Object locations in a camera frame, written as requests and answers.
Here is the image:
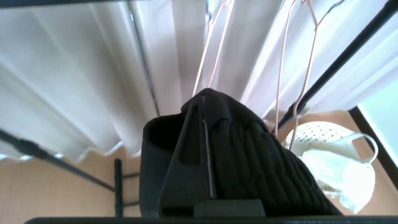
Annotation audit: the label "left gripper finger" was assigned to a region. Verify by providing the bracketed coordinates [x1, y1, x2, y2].
[158, 93, 216, 217]

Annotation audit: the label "black shorts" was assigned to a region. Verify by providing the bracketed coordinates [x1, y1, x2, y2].
[139, 88, 343, 218]

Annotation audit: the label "pink clothes hanger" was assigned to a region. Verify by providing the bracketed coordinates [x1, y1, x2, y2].
[192, 0, 236, 97]
[274, 0, 346, 151]

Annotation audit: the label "white laundry basket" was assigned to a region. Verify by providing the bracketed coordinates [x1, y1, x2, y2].
[284, 120, 379, 200]

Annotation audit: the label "black clothes rack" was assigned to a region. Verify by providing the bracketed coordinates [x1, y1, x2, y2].
[0, 0, 398, 218]

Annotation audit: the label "beige curtain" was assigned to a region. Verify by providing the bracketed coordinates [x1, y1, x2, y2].
[0, 0, 398, 159]

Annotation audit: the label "white garment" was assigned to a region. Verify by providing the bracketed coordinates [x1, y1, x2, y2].
[300, 149, 376, 215]

